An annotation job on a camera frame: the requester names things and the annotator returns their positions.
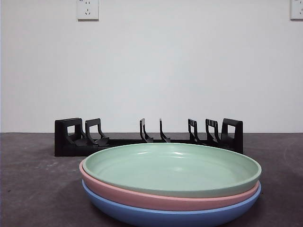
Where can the pink round plate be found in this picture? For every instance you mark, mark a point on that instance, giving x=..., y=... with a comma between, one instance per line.
x=142, y=201

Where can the green round plate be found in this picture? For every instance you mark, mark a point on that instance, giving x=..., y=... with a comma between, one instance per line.
x=170, y=170

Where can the white wall socket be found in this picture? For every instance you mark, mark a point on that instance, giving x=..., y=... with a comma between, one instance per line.
x=87, y=11
x=297, y=10

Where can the blue round plate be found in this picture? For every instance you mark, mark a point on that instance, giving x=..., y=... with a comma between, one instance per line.
x=142, y=217

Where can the black plastic plate rack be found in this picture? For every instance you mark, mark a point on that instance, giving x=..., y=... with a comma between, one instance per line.
x=60, y=142

